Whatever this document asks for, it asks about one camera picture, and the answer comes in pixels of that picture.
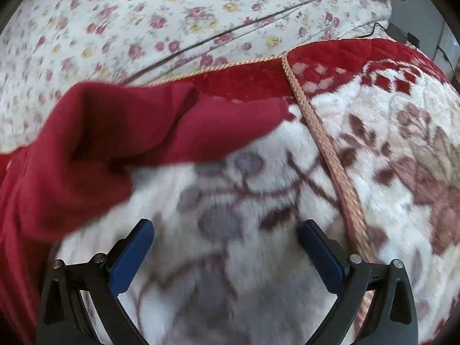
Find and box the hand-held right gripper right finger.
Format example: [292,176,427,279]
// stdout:
[298,219,419,345]

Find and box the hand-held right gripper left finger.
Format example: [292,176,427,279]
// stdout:
[36,218,155,345]

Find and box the dark red knit garment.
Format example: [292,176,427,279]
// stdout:
[0,81,290,345]

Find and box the red and white plush blanket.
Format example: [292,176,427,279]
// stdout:
[0,38,460,345]

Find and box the black power adapter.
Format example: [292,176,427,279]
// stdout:
[386,23,420,49]

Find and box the floral white bed quilt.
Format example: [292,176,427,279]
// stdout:
[0,0,393,153]

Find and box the black cable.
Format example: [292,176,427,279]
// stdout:
[354,22,389,39]

